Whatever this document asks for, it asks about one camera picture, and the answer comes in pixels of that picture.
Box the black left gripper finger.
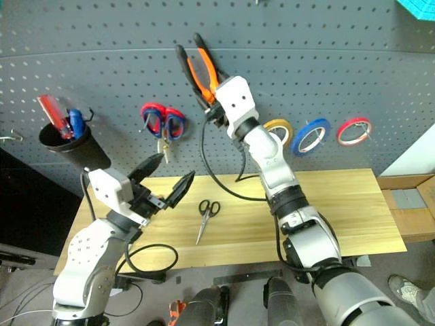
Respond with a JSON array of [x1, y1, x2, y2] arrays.
[[127, 152, 165, 187], [164, 170, 196, 209]]

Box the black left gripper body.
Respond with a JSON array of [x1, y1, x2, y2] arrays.
[[128, 181, 170, 224]]

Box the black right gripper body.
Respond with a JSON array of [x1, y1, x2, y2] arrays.
[[204, 102, 230, 129]]

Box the orange and black pliers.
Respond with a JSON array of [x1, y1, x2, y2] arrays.
[[174, 32, 232, 107]]

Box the yellow tape roll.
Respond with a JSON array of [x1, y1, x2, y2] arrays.
[[262, 118, 294, 147]]

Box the blue tape roll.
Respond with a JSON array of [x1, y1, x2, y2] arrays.
[[290, 118, 332, 158]]

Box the dark grey pegboard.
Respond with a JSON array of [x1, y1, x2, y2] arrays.
[[0, 0, 435, 198]]

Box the red tape roll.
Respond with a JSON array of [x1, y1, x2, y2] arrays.
[[336, 117, 372, 148]]

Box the silver pegboard hook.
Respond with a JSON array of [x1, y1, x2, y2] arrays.
[[0, 128, 24, 143]]

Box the red and blue scissors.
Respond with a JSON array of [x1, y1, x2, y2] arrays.
[[138, 102, 187, 164]]

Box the small black scissors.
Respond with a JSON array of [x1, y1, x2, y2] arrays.
[[195, 199, 222, 246]]

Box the black cone tool cup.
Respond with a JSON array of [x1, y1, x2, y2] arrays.
[[38, 123, 112, 171]]

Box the orange and black object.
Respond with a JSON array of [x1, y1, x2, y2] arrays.
[[167, 300, 187, 321]]

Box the black metal floor bar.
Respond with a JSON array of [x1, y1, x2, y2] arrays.
[[213, 269, 284, 285]]

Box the black cabinet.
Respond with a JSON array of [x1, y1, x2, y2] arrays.
[[0, 147, 84, 257]]

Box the dark rounded shape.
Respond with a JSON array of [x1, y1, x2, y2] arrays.
[[176, 285, 232, 326], [262, 276, 304, 326]]

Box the white panel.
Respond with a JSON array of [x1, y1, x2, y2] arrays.
[[378, 122, 435, 178]]

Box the teal mesh object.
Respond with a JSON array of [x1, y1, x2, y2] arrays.
[[395, 0, 435, 22]]

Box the brown cardboard box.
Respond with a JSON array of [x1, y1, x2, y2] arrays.
[[376, 173, 435, 244]]

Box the grey shoe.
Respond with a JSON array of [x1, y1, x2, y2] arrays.
[[387, 274, 435, 324]]

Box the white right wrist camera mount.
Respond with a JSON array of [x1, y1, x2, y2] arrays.
[[215, 76, 260, 139]]

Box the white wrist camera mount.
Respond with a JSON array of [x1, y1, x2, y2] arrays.
[[215, 76, 260, 139], [87, 167, 151, 227]]

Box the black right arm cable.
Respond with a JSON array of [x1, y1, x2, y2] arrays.
[[199, 115, 343, 285]]

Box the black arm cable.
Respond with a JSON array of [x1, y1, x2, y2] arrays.
[[80, 169, 179, 276], [199, 115, 343, 285]]

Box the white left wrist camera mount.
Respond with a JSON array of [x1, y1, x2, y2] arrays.
[[87, 167, 151, 227]]

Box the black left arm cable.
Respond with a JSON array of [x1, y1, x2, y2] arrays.
[[80, 169, 179, 276]]

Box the blue-handled screwdriver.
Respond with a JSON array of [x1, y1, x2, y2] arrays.
[[67, 108, 86, 141]]

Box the red clear-handled screwdriver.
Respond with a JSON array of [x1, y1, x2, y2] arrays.
[[37, 94, 75, 141]]

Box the thin white floor cable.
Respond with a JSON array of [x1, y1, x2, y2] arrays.
[[0, 280, 57, 325]]

